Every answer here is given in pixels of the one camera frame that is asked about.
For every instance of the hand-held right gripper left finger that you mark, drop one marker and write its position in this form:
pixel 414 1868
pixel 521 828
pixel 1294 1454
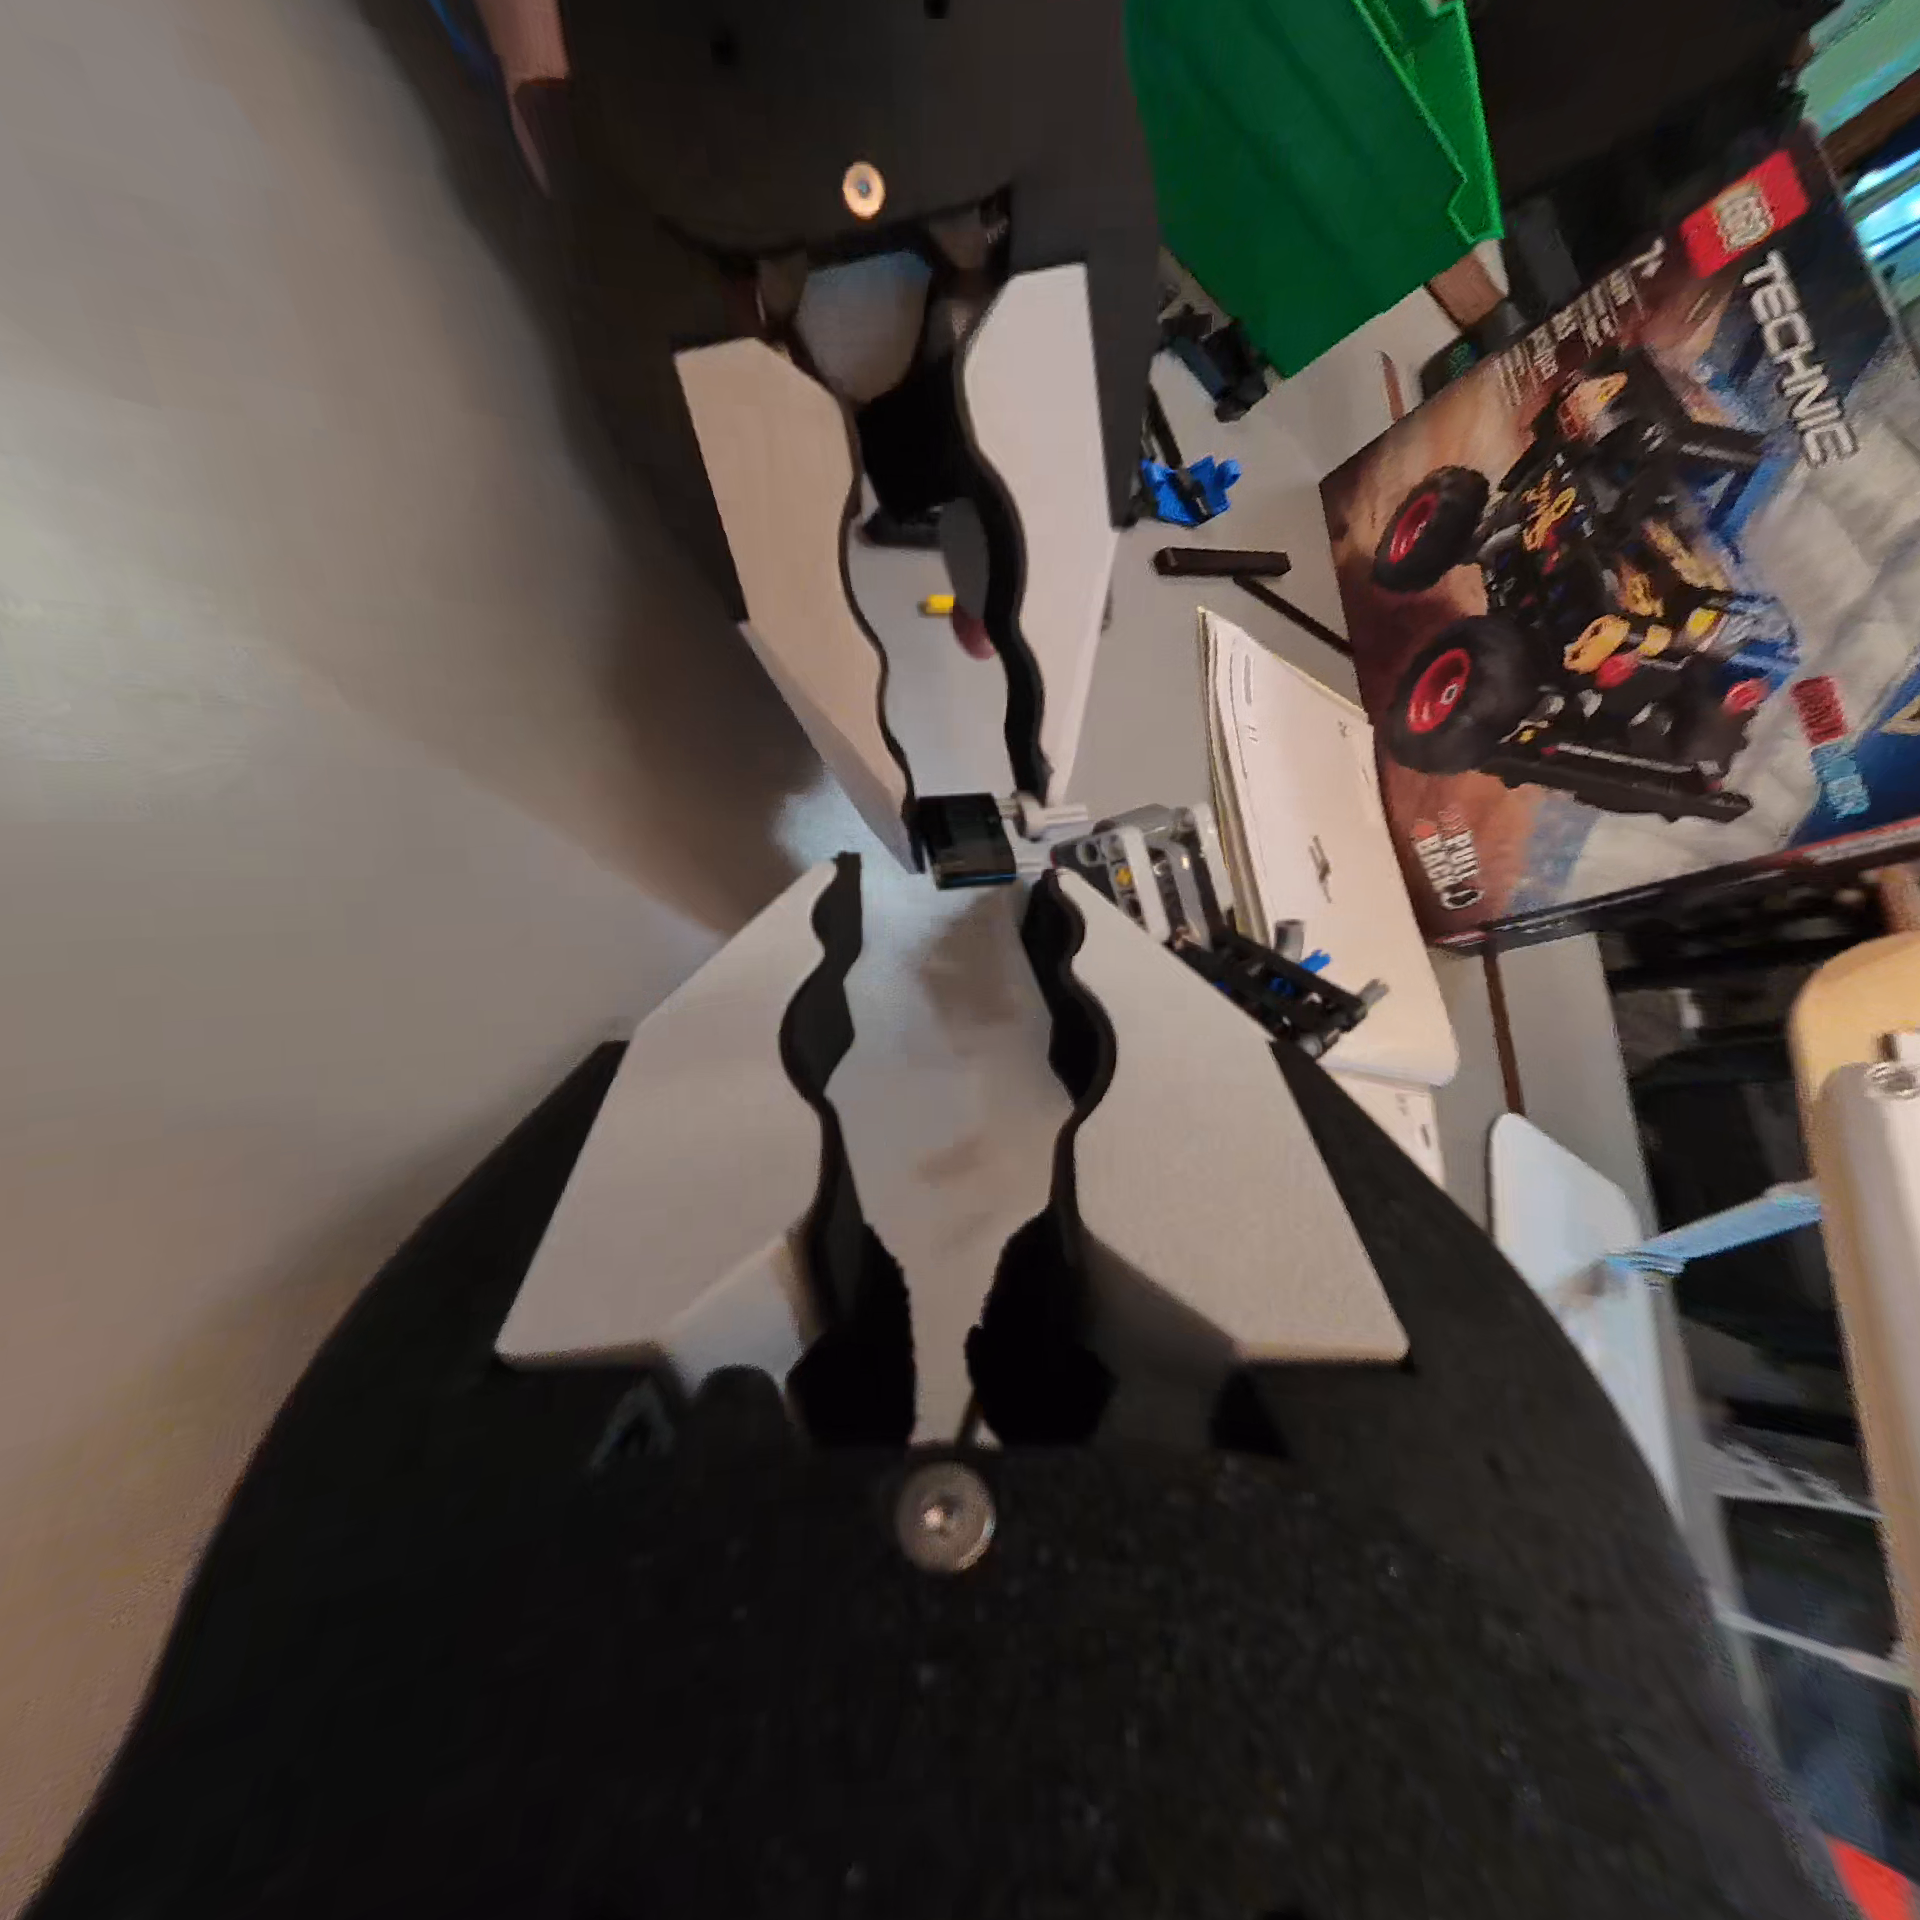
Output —
pixel 674 1186

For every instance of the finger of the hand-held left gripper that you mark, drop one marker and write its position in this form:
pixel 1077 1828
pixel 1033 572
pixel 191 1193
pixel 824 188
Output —
pixel 781 525
pixel 1060 451

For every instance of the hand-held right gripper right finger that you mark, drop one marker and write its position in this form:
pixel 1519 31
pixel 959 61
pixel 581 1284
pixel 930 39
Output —
pixel 1214 1201

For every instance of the partly built lego truck chassis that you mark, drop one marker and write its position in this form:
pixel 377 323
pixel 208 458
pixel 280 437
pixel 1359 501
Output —
pixel 1156 863

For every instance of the black lego connector grey axles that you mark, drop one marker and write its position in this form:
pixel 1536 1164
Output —
pixel 968 839

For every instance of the long black lego bar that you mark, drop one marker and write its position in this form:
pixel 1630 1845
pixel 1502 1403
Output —
pixel 1224 563

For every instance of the lego set box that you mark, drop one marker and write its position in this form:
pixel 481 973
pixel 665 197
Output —
pixel 1622 601

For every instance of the long thin black axle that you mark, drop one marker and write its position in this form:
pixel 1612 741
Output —
pixel 1302 615

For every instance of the blue wristband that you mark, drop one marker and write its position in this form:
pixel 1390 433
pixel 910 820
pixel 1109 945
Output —
pixel 450 28

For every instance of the white document stand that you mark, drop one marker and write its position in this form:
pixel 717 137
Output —
pixel 1560 1214

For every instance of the white instruction booklet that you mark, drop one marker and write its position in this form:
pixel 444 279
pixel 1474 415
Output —
pixel 1320 839

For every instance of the green plastic bin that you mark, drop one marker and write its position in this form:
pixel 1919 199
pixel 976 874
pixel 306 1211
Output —
pixel 1305 150

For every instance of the laminated instruction sheet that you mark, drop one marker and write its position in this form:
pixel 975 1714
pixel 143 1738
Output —
pixel 1881 1276

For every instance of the blue lego bracket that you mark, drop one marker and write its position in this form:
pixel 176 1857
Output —
pixel 1184 491

